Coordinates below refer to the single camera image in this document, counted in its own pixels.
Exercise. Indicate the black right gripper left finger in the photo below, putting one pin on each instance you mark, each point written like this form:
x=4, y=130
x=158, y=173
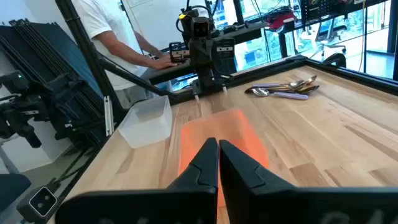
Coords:
x=192, y=205

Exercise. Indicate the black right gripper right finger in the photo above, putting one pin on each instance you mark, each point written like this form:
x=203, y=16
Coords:
x=248, y=202

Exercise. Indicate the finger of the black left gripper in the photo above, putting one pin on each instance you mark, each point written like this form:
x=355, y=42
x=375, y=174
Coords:
x=207, y=53
x=196, y=53

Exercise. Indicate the black spoon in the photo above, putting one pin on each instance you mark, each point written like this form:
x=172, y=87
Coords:
x=311, y=89

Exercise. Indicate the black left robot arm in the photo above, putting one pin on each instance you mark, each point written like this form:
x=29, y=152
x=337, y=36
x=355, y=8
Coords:
x=206, y=77

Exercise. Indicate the yellow tag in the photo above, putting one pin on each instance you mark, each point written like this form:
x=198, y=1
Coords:
x=183, y=16

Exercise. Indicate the black keyboard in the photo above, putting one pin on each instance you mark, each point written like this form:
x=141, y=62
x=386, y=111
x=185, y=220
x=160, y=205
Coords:
x=152, y=56

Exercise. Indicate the orange plastic bin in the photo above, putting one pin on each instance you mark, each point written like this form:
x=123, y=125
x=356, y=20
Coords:
x=224, y=124

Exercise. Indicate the red bag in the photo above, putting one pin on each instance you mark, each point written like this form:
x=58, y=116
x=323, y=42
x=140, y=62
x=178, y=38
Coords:
x=281, y=20

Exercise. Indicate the gold spoon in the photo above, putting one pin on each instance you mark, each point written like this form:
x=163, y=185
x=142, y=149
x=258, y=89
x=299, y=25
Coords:
x=308, y=80

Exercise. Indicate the clear plastic bin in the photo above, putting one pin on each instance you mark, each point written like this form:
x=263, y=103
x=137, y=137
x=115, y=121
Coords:
x=146, y=124

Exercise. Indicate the person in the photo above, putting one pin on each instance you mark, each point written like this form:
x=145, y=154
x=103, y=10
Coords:
x=102, y=25

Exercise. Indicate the black pegboard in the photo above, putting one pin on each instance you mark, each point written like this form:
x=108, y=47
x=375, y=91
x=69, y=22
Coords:
x=321, y=9

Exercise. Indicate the black office chair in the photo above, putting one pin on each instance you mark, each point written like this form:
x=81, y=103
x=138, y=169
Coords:
x=331, y=31

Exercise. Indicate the black folded panel stack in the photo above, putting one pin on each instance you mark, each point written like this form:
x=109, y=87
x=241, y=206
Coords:
x=46, y=56

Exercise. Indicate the dark blue chair seat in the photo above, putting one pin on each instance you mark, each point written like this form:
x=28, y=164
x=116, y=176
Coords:
x=12, y=191

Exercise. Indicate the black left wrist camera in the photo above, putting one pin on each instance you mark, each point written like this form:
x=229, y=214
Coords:
x=201, y=28

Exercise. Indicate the silver aluminium bracket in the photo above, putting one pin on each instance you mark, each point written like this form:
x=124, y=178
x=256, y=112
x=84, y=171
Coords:
x=109, y=115

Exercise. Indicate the black box camera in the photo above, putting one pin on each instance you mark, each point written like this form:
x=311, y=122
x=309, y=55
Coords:
x=42, y=202

